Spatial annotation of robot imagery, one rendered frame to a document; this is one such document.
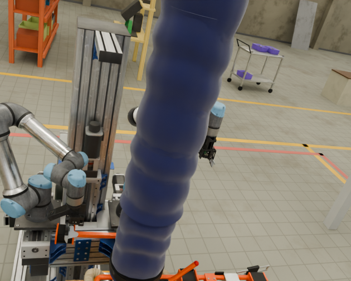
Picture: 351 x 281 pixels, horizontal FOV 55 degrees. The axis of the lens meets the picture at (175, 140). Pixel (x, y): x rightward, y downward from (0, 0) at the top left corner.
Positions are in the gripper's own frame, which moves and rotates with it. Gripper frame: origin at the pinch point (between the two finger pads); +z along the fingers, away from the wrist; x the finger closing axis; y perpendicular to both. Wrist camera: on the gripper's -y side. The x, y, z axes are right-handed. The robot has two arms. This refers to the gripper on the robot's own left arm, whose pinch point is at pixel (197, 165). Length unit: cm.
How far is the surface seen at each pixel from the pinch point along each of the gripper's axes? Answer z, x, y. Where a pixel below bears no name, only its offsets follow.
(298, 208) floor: 152, 227, -138
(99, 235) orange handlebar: 34, -46, 12
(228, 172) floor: 152, 158, -213
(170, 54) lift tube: -66, -41, 45
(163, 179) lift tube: -27, -35, 49
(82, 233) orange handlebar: 34, -54, 11
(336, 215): 130, 246, -101
